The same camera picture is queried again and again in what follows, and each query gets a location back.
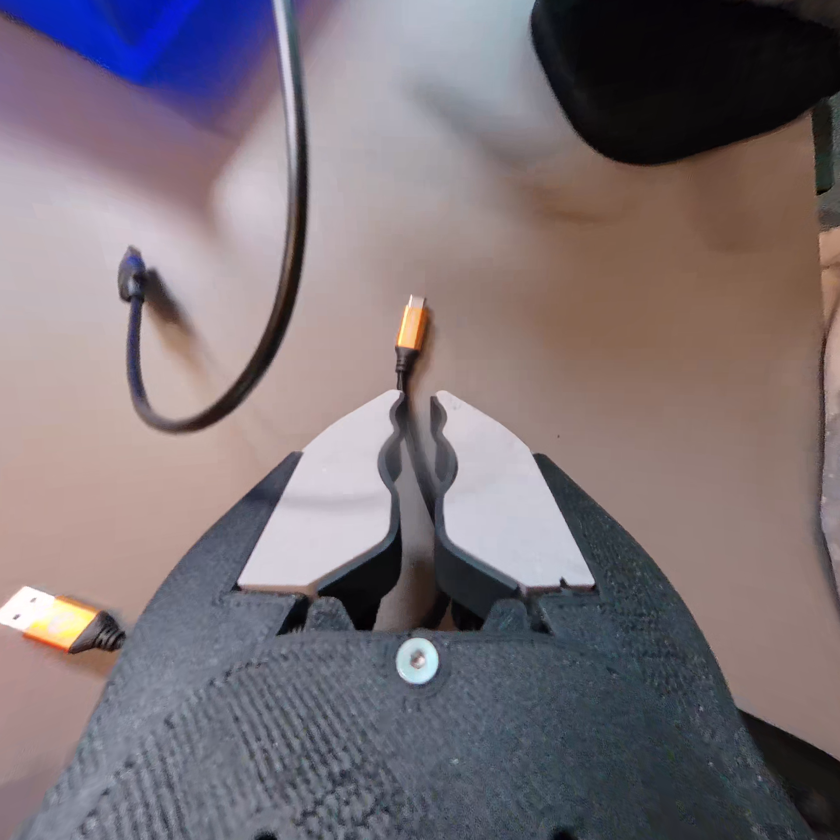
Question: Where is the black orange-plug USB cable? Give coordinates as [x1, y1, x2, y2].
[0, 294, 460, 655]

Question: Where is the grey speckled cloth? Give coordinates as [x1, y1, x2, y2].
[815, 226, 840, 595]

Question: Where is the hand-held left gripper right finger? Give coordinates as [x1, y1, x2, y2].
[429, 390, 597, 632]

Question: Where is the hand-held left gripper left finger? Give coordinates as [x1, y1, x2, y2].
[236, 390, 404, 632]

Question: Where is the black blue-ringed USB cable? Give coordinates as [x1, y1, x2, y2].
[117, 0, 311, 435]

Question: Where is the blue plastic box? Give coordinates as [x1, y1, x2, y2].
[0, 0, 280, 93]

